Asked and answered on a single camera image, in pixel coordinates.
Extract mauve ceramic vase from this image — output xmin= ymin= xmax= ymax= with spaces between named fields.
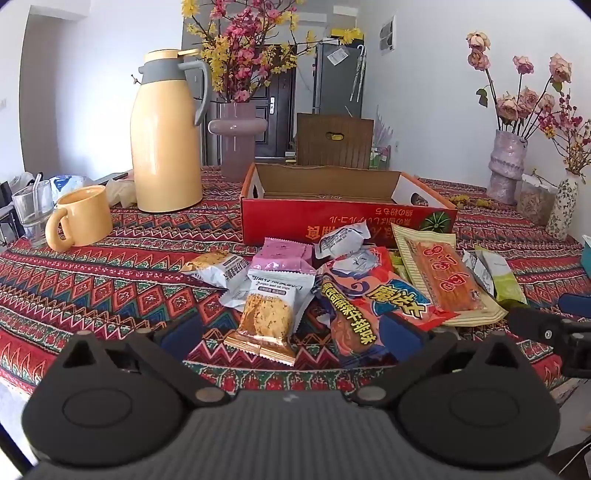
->
xmin=208 ymin=102 xmax=269 ymax=182

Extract red yellow berry branches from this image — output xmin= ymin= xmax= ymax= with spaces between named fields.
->
xmin=538 ymin=92 xmax=591 ymax=178

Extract pink snack packet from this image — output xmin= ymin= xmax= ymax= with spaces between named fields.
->
xmin=249 ymin=258 xmax=317 ymax=280
xmin=264 ymin=237 xmax=315 ymax=264

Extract white wall panel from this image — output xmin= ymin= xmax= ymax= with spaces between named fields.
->
xmin=379 ymin=16 xmax=398 ymax=55

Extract pink and yellow blossom branches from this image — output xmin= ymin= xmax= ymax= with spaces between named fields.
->
xmin=180 ymin=0 xmax=365 ymax=104

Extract textured purple vase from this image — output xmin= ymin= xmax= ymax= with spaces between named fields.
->
xmin=486 ymin=129 xmax=528 ymax=206

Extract dark brown door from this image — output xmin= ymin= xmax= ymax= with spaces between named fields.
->
xmin=253 ymin=45 xmax=296 ymax=160

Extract small silver snack packet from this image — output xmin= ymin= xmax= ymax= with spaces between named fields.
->
xmin=315 ymin=220 xmax=372 ymax=261

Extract white plastic bag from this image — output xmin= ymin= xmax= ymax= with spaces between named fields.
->
xmin=48 ymin=174 xmax=86 ymax=204

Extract orange strip snack packet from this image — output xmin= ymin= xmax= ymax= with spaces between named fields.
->
xmin=397 ymin=233 xmax=509 ymax=326

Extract white storage trolley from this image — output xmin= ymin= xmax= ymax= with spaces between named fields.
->
xmin=369 ymin=143 xmax=391 ymax=171

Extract red cardboard box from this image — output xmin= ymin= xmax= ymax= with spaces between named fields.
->
xmin=240 ymin=162 xmax=459 ymax=247

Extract white folded umbrella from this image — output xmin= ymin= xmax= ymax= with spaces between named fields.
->
xmin=350 ymin=45 xmax=368 ymax=102

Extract large red snack bag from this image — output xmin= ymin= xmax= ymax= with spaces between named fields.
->
xmin=318 ymin=247 xmax=455 ymax=365

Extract dried pink roses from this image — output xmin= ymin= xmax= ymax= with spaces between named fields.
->
xmin=465 ymin=31 xmax=573 ymax=139

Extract fallen yellow petals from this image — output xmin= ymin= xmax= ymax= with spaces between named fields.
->
xmin=450 ymin=194 xmax=495 ymax=209

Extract black bag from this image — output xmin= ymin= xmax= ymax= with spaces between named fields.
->
xmin=0 ymin=180 xmax=24 ymax=245

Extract yellow ceramic mug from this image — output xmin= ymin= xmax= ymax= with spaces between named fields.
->
xmin=45 ymin=185 xmax=114 ymax=252

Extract glass jar with lid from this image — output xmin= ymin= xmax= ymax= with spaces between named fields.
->
xmin=516 ymin=173 xmax=557 ymax=227

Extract green white snack packet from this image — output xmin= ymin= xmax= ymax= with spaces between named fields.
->
xmin=475 ymin=247 xmax=528 ymax=305

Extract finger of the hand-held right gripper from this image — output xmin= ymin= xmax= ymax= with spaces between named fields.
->
xmin=508 ymin=307 xmax=573 ymax=344
xmin=558 ymin=293 xmax=591 ymax=319

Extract clear drinking glass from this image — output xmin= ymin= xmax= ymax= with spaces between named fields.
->
xmin=11 ymin=173 xmax=55 ymax=247

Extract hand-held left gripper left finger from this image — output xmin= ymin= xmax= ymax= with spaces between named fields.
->
xmin=44 ymin=315 xmax=232 ymax=409

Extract grey refrigerator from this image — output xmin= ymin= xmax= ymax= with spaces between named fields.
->
xmin=313 ymin=39 xmax=368 ymax=117

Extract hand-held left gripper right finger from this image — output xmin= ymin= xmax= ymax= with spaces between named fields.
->
xmin=352 ymin=315 xmax=536 ymax=409

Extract brown wooden chair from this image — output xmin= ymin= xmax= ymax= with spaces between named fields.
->
xmin=295 ymin=113 xmax=375 ymax=171

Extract yellow green snack packet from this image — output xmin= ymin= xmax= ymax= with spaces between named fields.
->
xmin=388 ymin=251 xmax=413 ymax=283

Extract beige crumpled cloth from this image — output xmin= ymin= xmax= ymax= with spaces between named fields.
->
xmin=106 ymin=178 xmax=139 ymax=208

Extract grey silver snack packet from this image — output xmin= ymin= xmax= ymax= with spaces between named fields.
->
xmin=462 ymin=251 xmax=497 ymax=296

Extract yellow thermos jug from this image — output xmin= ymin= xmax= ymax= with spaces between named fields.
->
xmin=130 ymin=48 xmax=212 ymax=213

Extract white floral slim vase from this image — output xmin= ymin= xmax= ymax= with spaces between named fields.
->
xmin=546 ymin=168 xmax=580 ymax=241

